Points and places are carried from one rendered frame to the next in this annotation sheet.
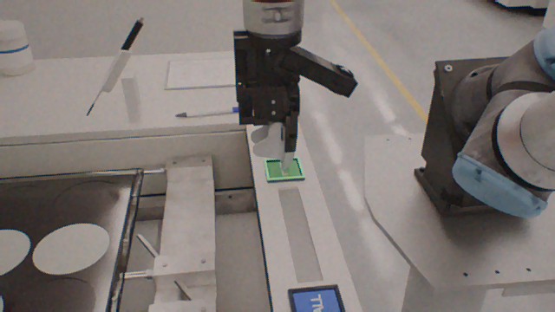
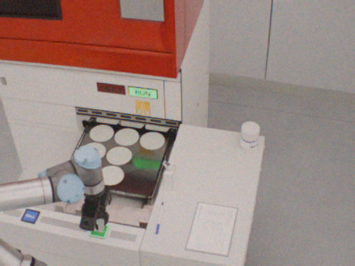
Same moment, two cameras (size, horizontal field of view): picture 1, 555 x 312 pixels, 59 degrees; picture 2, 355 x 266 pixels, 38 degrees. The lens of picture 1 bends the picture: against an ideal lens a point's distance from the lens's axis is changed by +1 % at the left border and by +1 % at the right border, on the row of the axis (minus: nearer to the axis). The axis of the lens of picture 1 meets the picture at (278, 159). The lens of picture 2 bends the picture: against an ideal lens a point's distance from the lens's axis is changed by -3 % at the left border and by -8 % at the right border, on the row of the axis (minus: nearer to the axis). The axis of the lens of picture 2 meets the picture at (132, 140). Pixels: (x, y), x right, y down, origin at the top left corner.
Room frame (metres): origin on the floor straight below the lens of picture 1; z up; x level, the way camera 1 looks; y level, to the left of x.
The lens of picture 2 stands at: (1.23, -0.93, 2.46)
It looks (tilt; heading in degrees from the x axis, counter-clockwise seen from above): 44 degrees down; 117
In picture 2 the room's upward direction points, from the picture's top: 5 degrees counter-clockwise
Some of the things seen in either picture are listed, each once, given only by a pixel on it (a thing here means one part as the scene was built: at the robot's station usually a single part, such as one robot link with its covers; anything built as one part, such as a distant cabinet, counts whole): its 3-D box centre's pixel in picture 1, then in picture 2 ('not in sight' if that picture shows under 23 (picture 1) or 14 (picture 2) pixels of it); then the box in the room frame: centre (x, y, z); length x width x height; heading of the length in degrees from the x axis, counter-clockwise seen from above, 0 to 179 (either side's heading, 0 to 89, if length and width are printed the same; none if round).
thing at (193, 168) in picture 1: (190, 168); (146, 215); (0.70, 0.15, 0.89); 0.08 x 0.03 x 0.03; 97
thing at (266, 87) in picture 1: (268, 74); (96, 197); (0.60, 0.01, 1.12); 0.09 x 0.08 x 0.12; 97
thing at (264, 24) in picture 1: (273, 14); (91, 182); (0.59, 0.01, 1.20); 0.08 x 0.08 x 0.05
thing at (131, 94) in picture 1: (119, 85); (169, 172); (0.75, 0.27, 1.03); 0.06 x 0.04 x 0.13; 97
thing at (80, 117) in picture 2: not in sight; (126, 129); (0.45, 0.55, 0.89); 0.44 x 0.02 x 0.10; 7
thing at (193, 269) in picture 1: (185, 269); (82, 204); (0.46, 0.12, 0.89); 0.08 x 0.03 x 0.03; 97
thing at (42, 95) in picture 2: not in sight; (84, 98); (0.27, 0.54, 1.02); 0.82 x 0.03 x 0.40; 7
